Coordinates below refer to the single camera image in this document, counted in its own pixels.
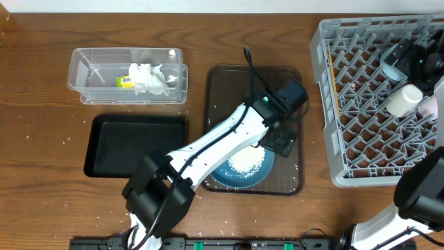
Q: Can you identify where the light blue bowl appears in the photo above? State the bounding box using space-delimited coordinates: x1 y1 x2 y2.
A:
380 45 407 81

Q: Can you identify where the pile of white rice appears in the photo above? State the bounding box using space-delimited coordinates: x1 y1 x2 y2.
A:
228 147 265 178

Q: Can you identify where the white plastic cup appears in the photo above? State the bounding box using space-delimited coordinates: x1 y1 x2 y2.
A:
386 84 423 117

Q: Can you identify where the pink plastic cup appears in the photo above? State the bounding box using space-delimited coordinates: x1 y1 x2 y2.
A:
418 95 438 120

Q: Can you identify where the wooden chopstick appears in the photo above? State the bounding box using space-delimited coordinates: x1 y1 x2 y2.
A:
327 47 341 117

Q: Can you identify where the dark blue plate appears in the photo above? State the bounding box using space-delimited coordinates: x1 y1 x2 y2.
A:
210 146 275 188

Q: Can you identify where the white tissue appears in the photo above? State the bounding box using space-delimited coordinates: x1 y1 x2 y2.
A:
128 63 169 95

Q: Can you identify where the yellow snack wrapper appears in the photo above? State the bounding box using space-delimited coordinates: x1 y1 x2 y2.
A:
116 76 135 88

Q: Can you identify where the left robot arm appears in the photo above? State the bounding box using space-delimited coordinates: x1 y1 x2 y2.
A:
122 81 309 249

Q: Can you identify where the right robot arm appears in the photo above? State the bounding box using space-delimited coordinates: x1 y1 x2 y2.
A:
336 31 443 249

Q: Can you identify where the grey dishwasher rack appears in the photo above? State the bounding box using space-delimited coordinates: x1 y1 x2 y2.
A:
310 15 443 188

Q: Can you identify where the clear plastic waste bin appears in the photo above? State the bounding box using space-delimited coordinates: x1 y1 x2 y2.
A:
67 47 188 105

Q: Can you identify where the dark brown serving tray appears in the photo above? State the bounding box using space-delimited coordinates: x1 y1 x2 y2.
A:
202 65 305 196

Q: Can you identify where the black plastic tray bin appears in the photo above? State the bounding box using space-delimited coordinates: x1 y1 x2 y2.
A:
83 114 187 178

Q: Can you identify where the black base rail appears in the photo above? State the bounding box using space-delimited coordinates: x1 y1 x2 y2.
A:
68 237 418 250

